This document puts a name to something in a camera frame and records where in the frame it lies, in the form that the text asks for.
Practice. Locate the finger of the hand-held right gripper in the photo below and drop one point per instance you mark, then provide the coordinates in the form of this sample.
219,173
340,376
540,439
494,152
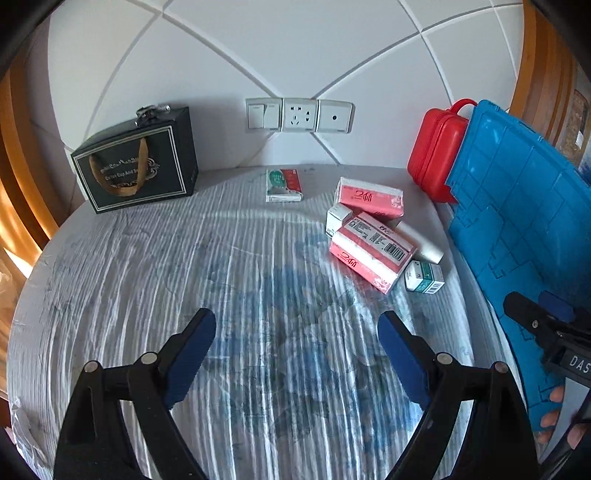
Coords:
556,305
528,316

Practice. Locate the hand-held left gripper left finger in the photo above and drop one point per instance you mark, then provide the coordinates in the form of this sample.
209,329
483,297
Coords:
189,355

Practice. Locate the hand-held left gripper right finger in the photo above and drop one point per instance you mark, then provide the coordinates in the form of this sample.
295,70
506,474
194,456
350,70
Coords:
401,355

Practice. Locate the pink tissue pack with barcode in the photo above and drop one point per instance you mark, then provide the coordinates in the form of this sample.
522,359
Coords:
369,251

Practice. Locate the white cloth-covered desktop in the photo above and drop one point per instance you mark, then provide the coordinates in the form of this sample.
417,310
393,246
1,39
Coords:
138,277

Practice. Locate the person's right hand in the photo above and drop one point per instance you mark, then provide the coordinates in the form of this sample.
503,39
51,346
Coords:
554,408

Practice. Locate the green white small box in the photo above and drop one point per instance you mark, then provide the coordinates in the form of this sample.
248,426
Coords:
424,277

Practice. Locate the blue plastic crate lid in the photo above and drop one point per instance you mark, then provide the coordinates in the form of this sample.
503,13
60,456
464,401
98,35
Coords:
517,207

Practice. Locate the white tube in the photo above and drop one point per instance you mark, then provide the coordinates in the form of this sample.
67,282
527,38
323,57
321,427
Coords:
422,242

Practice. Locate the red plastic case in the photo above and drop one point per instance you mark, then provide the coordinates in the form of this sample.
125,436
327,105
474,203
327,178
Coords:
436,147

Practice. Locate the red green white box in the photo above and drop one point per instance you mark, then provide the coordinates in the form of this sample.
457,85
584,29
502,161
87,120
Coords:
284,184

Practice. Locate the black gift bag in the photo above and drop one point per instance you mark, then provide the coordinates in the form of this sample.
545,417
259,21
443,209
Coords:
161,152

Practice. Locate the wooden frame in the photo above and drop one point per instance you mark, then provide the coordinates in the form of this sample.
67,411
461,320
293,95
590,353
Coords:
25,161
545,92

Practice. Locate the white wall socket single hole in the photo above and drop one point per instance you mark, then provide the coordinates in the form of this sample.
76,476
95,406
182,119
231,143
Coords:
335,117

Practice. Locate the white wall power socket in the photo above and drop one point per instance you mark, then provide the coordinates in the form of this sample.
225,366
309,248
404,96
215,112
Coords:
300,115

